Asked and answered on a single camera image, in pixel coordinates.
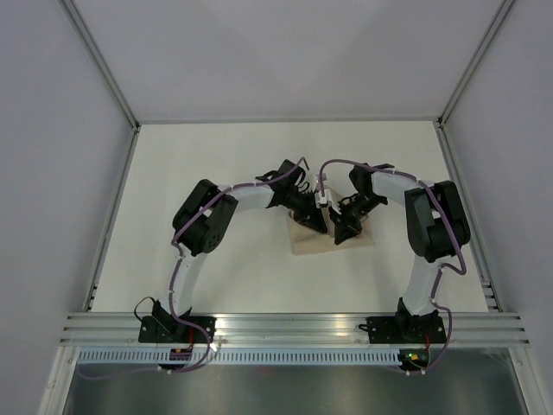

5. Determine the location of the aluminium frame post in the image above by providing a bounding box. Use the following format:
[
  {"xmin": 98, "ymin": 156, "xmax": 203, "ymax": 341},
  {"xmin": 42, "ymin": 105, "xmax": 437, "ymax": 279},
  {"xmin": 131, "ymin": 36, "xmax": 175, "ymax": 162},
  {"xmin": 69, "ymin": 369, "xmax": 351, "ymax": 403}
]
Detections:
[
  {"xmin": 436, "ymin": 0, "xmax": 518, "ymax": 125},
  {"xmin": 60, "ymin": 0, "xmax": 140, "ymax": 131}
]

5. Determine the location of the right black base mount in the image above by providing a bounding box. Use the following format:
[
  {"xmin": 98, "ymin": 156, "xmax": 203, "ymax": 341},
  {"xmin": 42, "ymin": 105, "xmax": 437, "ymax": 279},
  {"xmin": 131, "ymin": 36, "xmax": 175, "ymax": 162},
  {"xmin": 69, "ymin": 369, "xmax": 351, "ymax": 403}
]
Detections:
[{"xmin": 358, "ymin": 313, "xmax": 447, "ymax": 345}]

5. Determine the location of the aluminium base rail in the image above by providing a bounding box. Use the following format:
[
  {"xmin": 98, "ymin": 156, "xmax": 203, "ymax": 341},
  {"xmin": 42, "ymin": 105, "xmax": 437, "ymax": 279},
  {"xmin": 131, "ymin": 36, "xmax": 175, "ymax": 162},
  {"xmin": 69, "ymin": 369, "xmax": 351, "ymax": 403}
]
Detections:
[{"xmin": 58, "ymin": 312, "xmax": 530, "ymax": 348}]

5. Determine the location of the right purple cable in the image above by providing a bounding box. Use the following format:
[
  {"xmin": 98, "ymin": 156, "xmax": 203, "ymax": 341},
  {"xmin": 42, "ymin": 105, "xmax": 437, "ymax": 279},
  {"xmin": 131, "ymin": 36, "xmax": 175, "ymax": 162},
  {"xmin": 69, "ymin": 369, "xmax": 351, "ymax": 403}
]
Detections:
[{"xmin": 317, "ymin": 159, "xmax": 467, "ymax": 377}]

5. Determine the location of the left aluminium frame post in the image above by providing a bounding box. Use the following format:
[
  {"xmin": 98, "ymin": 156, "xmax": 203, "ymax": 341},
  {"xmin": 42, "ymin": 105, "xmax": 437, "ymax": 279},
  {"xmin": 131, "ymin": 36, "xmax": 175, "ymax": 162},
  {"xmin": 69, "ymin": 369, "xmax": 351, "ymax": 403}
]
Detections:
[{"xmin": 60, "ymin": 0, "xmax": 140, "ymax": 131}]

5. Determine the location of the beige cloth napkin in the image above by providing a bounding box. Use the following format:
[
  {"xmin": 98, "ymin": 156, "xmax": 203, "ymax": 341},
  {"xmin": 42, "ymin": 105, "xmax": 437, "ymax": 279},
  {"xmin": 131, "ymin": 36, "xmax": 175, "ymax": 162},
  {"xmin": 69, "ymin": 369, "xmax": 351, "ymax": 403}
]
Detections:
[{"xmin": 287, "ymin": 208, "xmax": 374, "ymax": 256}]

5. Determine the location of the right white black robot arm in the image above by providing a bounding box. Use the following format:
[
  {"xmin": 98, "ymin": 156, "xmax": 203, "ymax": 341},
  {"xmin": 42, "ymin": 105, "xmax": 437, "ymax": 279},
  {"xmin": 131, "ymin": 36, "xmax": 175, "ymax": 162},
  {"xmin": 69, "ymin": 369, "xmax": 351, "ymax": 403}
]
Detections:
[{"xmin": 329, "ymin": 163, "xmax": 471, "ymax": 342}]

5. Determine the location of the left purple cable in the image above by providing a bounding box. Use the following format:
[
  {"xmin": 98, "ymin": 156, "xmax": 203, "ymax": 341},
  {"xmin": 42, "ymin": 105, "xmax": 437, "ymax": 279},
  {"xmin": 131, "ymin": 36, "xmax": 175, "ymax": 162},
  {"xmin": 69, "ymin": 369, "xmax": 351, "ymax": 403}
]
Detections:
[{"xmin": 77, "ymin": 156, "xmax": 310, "ymax": 381}]

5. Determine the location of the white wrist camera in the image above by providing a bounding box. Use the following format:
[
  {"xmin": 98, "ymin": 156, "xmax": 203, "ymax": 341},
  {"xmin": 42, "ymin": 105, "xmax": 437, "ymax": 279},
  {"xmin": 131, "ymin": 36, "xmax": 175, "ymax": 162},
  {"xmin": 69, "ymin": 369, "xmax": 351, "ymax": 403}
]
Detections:
[
  {"xmin": 311, "ymin": 173, "xmax": 327, "ymax": 189},
  {"xmin": 315, "ymin": 188, "xmax": 334, "ymax": 209}
]

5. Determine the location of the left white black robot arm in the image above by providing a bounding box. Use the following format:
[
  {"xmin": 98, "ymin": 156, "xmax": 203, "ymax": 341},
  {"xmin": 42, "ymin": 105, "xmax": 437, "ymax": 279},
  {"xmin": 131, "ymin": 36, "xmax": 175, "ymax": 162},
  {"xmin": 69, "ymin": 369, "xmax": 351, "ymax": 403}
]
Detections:
[{"xmin": 151, "ymin": 158, "xmax": 327, "ymax": 342}]

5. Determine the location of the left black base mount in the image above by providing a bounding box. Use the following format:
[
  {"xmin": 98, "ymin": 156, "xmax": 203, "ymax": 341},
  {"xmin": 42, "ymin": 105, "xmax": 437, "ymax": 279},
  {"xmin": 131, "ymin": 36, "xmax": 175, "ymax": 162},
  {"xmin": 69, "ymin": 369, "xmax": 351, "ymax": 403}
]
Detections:
[{"xmin": 133, "ymin": 297, "xmax": 217, "ymax": 344}]

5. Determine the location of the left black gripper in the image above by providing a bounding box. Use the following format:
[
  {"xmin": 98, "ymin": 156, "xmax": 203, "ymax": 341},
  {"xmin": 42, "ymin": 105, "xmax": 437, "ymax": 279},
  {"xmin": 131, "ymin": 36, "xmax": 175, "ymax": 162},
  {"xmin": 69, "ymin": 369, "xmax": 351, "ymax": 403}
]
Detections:
[{"xmin": 283, "ymin": 187, "xmax": 327, "ymax": 234}]

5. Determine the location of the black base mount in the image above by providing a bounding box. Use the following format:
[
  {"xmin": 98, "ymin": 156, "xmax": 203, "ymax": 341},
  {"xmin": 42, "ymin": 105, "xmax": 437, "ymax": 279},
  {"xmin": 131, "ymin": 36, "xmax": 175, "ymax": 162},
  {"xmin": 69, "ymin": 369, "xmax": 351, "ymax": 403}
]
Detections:
[
  {"xmin": 358, "ymin": 313, "xmax": 447, "ymax": 345},
  {"xmin": 133, "ymin": 297, "xmax": 217, "ymax": 344}
]

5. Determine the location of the right aluminium frame post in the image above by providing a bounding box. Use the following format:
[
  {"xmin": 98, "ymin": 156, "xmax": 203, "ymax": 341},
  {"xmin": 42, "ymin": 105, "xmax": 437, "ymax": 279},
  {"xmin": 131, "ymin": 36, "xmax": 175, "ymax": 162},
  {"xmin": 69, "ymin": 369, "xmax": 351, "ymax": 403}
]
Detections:
[{"xmin": 436, "ymin": 0, "xmax": 518, "ymax": 125}]

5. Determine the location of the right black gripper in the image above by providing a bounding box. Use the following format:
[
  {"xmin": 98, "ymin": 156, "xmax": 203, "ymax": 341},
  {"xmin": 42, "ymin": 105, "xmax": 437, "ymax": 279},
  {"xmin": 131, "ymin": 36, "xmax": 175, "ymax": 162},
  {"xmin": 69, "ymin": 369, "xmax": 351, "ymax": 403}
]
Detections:
[{"xmin": 329, "ymin": 194, "xmax": 386, "ymax": 245}]

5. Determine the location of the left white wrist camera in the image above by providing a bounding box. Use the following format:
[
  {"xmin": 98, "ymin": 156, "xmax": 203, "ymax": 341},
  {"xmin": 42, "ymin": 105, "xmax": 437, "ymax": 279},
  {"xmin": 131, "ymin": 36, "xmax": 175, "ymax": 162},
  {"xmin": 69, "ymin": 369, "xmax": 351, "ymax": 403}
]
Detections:
[{"xmin": 315, "ymin": 188, "xmax": 334, "ymax": 209}]

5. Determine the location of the white slotted cable duct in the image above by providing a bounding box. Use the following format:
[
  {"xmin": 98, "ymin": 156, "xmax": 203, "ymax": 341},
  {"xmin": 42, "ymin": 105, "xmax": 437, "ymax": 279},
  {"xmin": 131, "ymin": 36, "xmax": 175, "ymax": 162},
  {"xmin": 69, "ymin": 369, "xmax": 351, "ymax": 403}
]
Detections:
[{"xmin": 79, "ymin": 348, "xmax": 400, "ymax": 366}]

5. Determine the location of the purple cable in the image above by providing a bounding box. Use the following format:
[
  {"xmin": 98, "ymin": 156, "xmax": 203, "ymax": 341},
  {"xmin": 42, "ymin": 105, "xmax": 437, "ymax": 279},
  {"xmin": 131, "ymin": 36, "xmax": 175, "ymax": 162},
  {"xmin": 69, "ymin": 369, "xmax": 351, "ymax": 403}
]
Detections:
[
  {"xmin": 77, "ymin": 156, "xmax": 310, "ymax": 381},
  {"xmin": 317, "ymin": 159, "xmax": 467, "ymax": 377}
]

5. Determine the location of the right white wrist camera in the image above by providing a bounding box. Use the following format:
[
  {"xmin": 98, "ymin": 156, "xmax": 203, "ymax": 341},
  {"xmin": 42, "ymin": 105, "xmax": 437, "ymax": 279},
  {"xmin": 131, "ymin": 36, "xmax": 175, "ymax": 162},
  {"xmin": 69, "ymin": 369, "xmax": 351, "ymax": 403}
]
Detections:
[{"xmin": 311, "ymin": 173, "xmax": 327, "ymax": 189}]

